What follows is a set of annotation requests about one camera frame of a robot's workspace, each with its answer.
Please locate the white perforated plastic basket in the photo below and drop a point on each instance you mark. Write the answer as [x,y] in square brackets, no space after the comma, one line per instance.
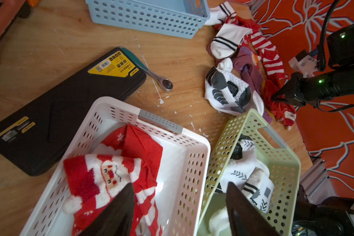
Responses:
[180,180]

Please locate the white striped sock at back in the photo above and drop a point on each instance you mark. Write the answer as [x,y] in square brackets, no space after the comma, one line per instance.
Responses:
[219,14]

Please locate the white sock black stripes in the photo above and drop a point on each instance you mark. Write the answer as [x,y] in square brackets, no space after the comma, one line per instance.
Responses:
[232,215]

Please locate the red christmas sock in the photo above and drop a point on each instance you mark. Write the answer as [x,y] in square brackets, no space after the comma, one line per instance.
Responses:
[140,152]

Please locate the blue perforated plastic basket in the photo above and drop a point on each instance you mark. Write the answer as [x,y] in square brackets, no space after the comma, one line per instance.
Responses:
[173,18]

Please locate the black case yellow label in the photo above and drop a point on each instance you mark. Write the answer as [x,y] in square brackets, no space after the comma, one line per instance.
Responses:
[36,136]

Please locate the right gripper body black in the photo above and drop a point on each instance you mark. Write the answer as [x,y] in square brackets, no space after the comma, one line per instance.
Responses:
[301,91]

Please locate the green perforated plastic basket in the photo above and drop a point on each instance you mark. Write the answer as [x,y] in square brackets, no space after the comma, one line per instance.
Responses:
[283,164]

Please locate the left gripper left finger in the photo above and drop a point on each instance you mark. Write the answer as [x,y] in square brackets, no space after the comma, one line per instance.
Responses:
[116,219]

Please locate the red white striped sock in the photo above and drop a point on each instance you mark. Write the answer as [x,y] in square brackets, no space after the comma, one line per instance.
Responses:
[284,113]

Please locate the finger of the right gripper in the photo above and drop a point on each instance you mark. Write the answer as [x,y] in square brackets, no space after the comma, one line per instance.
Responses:
[280,96]

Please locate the red santa sock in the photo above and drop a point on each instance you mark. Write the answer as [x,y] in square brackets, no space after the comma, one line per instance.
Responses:
[94,181]

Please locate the purple sock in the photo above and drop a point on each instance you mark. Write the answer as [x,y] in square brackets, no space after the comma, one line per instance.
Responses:
[244,62]

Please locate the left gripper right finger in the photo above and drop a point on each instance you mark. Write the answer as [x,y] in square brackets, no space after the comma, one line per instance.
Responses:
[257,225]

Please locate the white grey sport sock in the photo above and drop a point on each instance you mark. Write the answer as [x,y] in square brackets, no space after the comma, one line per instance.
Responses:
[230,94]
[240,166]

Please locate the small white sock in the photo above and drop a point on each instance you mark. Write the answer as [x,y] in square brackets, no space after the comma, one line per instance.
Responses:
[258,189]

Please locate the orange plastic tool case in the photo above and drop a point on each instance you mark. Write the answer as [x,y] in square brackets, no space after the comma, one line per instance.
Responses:
[10,9]

